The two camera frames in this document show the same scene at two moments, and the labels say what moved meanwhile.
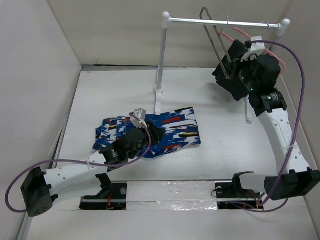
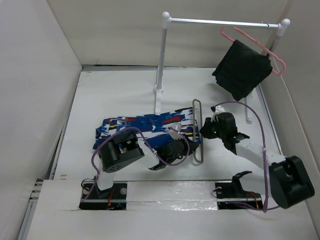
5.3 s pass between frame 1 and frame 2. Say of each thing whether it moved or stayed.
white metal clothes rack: stayed
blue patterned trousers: stayed
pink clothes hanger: stayed
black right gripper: moved
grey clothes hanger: moved
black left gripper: moved
